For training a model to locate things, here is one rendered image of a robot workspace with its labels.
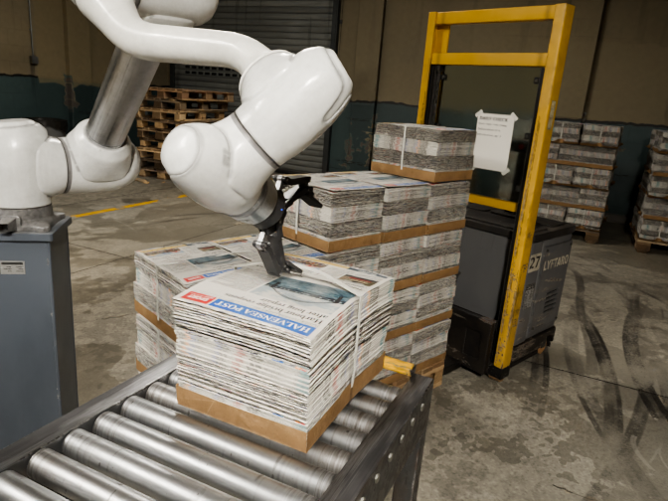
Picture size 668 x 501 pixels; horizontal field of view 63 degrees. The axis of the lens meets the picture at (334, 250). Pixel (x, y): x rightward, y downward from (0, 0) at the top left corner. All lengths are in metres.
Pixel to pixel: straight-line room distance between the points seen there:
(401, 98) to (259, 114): 8.05
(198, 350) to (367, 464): 0.36
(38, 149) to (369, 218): 1.15
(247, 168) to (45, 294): 0.97
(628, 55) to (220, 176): 7.77
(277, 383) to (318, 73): 0.51
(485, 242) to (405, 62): 6.00
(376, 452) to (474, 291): 2.23
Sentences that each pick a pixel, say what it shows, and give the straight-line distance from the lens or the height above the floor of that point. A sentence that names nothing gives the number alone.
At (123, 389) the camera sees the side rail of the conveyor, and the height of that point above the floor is 0.80.
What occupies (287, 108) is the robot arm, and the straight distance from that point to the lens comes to 0.76.
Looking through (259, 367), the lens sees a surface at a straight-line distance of 0.96.
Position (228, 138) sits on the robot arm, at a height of 1.33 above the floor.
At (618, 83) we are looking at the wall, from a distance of 8.31.
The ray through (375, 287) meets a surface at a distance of 1.09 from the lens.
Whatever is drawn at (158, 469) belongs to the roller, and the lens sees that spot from 0.98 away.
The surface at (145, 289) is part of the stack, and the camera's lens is 1.95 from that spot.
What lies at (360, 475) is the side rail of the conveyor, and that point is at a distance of 0.97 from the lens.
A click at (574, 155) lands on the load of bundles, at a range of 6.69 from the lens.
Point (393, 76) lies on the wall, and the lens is 8.85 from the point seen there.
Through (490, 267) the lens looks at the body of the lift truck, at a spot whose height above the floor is 0.56.
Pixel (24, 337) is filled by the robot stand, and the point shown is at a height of 0.71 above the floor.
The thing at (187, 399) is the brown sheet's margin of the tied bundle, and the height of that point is 0.82.
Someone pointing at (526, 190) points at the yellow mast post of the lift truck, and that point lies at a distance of 2.76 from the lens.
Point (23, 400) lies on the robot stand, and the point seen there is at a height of 0.52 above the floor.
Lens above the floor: 1.40
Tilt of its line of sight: 16 degrees down
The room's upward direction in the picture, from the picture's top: 4 degrees clockwise
